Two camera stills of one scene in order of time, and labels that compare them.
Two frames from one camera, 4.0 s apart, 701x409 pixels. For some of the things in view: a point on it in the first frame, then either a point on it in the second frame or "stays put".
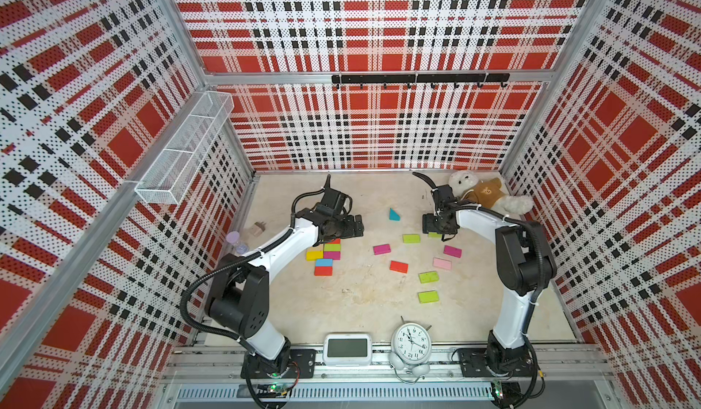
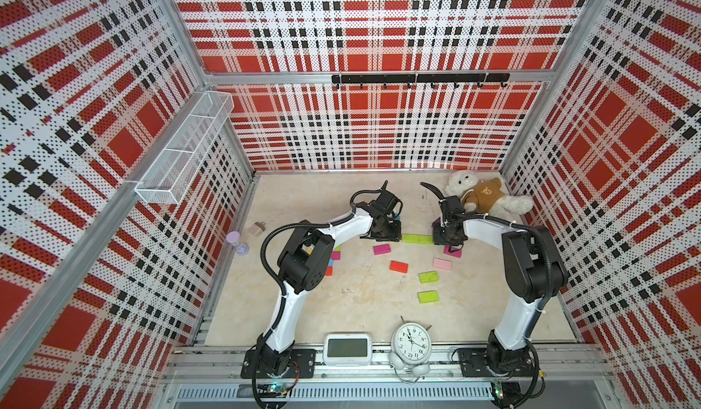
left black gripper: (350, 232) → (395, 235)
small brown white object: (257, 228) stays put
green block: (412, 238) stays put
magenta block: (381, 248) stays put
